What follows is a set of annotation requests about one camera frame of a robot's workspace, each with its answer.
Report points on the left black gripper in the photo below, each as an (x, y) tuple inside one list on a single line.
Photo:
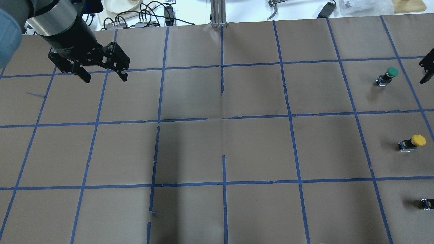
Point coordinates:
[(70, 41)]

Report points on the green push button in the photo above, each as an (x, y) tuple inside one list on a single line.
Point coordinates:
[(386, 78)]

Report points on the aluminium frame post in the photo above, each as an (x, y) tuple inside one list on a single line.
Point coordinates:
[(218, 13)]

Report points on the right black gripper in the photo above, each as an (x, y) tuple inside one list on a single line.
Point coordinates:
[(428, 66)]

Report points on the wooden cutting board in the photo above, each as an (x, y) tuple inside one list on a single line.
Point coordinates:
[(408, 6)]

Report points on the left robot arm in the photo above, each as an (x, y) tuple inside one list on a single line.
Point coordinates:
[(60, 23)]

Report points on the clear plastic bag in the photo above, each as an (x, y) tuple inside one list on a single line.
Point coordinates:
[(371, 7)]

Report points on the red push button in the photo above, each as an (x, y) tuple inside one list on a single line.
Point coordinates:
[(427, 204)]

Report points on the cream plate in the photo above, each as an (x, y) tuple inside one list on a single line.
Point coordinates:
[(118, 6)]

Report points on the yellow push button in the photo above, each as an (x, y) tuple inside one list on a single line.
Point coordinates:
[(412, 144)]

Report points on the black power adapter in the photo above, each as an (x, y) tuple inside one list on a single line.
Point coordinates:
[(169, 15)]

